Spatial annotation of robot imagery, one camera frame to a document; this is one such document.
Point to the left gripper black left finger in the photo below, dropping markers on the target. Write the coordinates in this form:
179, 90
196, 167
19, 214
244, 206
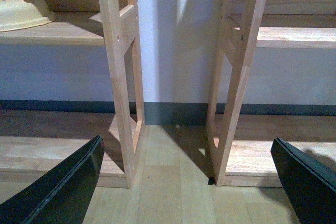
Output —
63, 194

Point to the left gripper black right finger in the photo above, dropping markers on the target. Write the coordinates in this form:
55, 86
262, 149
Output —
308, 183

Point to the wooden shelf unit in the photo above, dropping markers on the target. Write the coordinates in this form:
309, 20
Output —
67, 81
274, 76

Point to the left wooden shelf unit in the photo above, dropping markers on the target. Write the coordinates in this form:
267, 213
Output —
67, 81

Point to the cream plastic bowl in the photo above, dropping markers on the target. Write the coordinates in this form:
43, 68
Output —
22, 14

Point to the right wooden shelf unit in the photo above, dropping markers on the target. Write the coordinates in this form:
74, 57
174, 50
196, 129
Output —
274, 76

